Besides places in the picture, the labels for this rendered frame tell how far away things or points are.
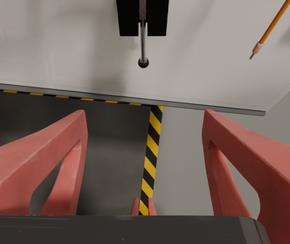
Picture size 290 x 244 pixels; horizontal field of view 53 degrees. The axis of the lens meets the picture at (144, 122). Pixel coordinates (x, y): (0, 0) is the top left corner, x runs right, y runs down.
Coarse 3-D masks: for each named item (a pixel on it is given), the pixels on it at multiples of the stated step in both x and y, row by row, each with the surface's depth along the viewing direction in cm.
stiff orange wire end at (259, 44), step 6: (288, 0) 22; (282, 6) 22; (282, 12) 22; (276, 18) 23; (270, 24) 24; (270, 30) 24; (264, 36) 25; (258, 42) 26; (258, 48) 26; (252, 54) 27
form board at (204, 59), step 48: (0, 0) 34; (48, 0) 34; (96, 0) 34; (192, 0) 34; (240, 0) 34; (0, 48) 41; (48, 48) 41; (96, 48) 41; (192, 48) 41; (240, 48) 41; (288, 48) 41; (144, 96) 51; (192, 96) 51; (240, 96) 51
